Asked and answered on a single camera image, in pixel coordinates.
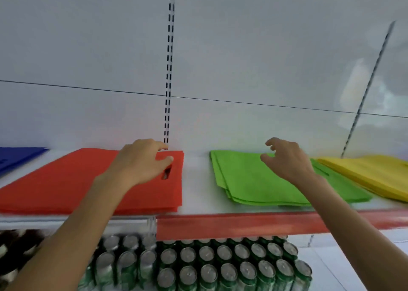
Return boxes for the person's right hand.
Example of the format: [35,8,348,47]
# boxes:
[260,137,317,186]

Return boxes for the person's left hand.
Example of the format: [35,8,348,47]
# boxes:
[112,139,174,186]

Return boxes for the person's left forearm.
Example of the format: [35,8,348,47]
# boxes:
[6,172,128,291]

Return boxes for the person's right forearm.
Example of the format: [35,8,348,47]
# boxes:
[295,173,408,291]

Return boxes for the stack of green fabric bags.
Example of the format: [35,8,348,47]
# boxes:
[210,150,373,206]

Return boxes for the white shelf board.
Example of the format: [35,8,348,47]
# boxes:
[0,148,408,219]
[295,229,408,291]

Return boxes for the red price strip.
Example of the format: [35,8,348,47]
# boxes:
[156,209,408,241]

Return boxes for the clear price strip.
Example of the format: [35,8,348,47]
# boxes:
[0,216,157,237]

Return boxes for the stack of red fabric bags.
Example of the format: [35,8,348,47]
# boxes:
[0,148,185,215]

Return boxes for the stack of yellow fabric bags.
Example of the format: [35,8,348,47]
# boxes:
[317,155,408,203]

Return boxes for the group of green drink cans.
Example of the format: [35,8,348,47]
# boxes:
[78,235,313,291]

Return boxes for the stack of blue fabric bags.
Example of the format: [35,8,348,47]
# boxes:
[0,146,49,176]

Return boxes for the dark packaged goods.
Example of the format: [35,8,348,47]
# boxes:
[0,230,45,288]

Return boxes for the slotted shelf upright rail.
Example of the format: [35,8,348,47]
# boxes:
[163,0,176,145]
[340,21,396,159]

